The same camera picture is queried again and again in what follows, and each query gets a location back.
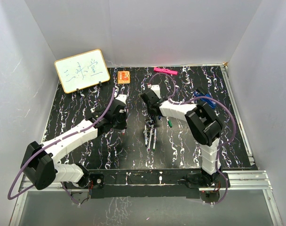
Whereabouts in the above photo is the blue white pen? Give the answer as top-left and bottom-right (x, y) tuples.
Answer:
(144, 124), (148, 147)

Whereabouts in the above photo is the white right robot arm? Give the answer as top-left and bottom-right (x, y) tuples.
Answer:
(141, 89), (223, 188)

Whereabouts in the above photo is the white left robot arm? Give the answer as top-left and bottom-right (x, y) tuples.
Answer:
(21, 94), (127, 190)

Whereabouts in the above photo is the green tipped white pen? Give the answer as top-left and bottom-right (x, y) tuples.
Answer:
(152, 128), (157, 151)

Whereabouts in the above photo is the purple tipped white pen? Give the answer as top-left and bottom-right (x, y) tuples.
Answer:
(148, 128), (153, 151)

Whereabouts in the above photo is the pink plastic clip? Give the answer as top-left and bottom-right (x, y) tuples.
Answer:
(153, 67), (178, 75)

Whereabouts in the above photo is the orange card pack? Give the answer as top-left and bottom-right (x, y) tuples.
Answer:
(117, 71), (130, 84)

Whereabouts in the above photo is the small whiteboard with writing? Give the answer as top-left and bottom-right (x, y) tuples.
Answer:
(54, 49), (110, 94)

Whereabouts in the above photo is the blue plastic clip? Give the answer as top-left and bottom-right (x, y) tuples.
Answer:
(193, 88), (216, 109)

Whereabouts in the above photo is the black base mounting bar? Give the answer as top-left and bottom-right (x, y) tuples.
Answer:
(65, 169), (225, 199)

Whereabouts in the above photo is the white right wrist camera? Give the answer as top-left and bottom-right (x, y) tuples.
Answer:
(147, 84), (161, 98)

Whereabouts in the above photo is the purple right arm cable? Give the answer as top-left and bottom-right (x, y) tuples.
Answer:
(147, 72), (237, 204)

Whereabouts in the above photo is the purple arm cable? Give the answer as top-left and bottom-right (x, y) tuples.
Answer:
(147, 72), (237, 204)
(7, 87), (116, 206)

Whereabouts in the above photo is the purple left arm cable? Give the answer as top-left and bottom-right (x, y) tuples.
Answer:
(7, 87), (116, 206)

